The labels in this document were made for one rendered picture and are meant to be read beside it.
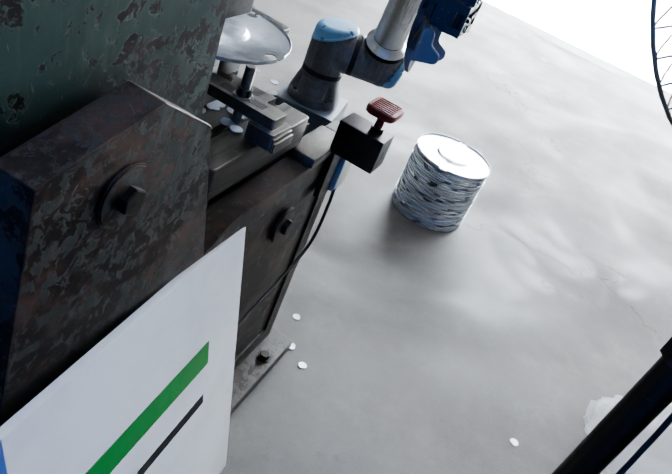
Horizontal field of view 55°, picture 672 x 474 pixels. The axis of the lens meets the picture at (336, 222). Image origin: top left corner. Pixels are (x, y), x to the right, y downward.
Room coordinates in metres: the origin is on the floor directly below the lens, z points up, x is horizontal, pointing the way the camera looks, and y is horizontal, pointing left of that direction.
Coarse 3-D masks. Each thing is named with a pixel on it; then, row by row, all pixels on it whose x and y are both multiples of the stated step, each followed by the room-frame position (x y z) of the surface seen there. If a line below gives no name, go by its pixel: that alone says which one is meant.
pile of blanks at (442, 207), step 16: (416, 144) 2.19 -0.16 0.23; (416, 160) 2.12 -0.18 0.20; (400, 176) 2.19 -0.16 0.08; (416, 176) 2.11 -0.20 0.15; (432, 176) 2.07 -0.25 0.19; (448, 176) 2.05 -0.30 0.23; (400, 192) 2.11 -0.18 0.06; (416, 192) 2.07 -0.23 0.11; (432, 192) 2.05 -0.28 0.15; (448, 192) 2.05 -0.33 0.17; (464, 192) 2.07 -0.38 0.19; (400, 208) 2.09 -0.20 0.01; (416, 208) 2.05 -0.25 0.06; (432, 208) 2.04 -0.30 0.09; (448, 208) 2.06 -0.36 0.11; (464, 208) 2.10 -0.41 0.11; (432, 224) 2.05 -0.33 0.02; (448, 224) 2.07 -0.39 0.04
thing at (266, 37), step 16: (240, 16) 1.19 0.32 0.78; (256, 16) 1.23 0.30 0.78; (224, 32) 1.07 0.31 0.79; (240, 32) 1.10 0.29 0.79; (256, 32) 1.14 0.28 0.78; (272, 32) 1.18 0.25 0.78; (224, 48) 1.02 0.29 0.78; (240, 48) 1.05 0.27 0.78; (256, 48) 1.07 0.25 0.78; (272, 48) 1.10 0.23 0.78; (288, 48) 1.13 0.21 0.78; (256, 64) 1.01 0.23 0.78
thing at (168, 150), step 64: (64, 128) 0.48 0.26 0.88; (128, 128) 0.51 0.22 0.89; (192, 128) 0.62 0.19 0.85; (320, 128) 1.17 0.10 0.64; (0, 192) 0.41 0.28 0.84; (64, 192) 0.44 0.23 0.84; (128, 192) 0.51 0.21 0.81; (192, 192) 0.65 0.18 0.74; (256, 192) 0.89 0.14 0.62; (0, 256) 0.41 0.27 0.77; (64, 256) 0.45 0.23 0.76; (128, 256) 0.55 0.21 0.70; (192, 256) 0.70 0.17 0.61; (256, 256) 0.95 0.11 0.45; (0, 320) 0.40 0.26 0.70; (64, 320) 0.46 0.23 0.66; (256, 320) 1.09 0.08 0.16; (0, 384) 0.39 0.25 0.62; (256, 384) 1.04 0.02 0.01
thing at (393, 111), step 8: (368, 104) 1.10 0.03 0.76; (376, 104) 1.11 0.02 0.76; (384, 104) 1.12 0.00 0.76; (392, 104) 1.14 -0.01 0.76; (368, 112) 1.09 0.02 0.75; (376, 112) 1.09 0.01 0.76; (384, 112) 1.09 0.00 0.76; (392, 112) 1.10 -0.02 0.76; (400, 112) 1.12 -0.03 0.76; (376, 120) 1.12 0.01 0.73; (384, 120) 1.08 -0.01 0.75; (392, 120) 1.08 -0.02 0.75
